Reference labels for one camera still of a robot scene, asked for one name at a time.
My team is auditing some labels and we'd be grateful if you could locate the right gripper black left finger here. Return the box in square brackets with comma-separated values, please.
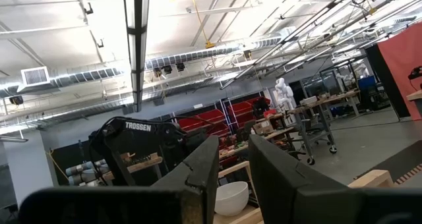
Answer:
[18, 134, 220, 224]

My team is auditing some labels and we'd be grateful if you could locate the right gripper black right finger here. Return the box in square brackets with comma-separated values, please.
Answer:
[249, 134, 422, 224]

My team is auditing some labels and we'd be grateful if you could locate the white ceramic bowl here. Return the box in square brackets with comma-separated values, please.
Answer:
[214, 181, 250, 217]

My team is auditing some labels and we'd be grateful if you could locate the cardboard box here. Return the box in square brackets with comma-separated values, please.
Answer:
[253, 120, 274, 135]

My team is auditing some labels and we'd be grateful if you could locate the wooden workbench on casters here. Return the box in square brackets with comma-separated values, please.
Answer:
[288, 89, 362, 166]

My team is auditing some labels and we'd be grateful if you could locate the red bin storage rack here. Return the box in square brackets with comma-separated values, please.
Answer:
[176, 96, 273, 142]

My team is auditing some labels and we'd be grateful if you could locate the red partition panel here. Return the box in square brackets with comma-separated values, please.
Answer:
[377, 21, 422, 121]

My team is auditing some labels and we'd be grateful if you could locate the white ceiling vent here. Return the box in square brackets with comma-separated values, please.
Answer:
[20, 65, 51, 86]

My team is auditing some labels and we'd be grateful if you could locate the silver spiral air duct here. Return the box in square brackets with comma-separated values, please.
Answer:
[0, 26, 297, 98]

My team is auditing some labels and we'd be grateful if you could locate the yellow ceiling cord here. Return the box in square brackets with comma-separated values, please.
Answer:
[187, 0, 217, 50]

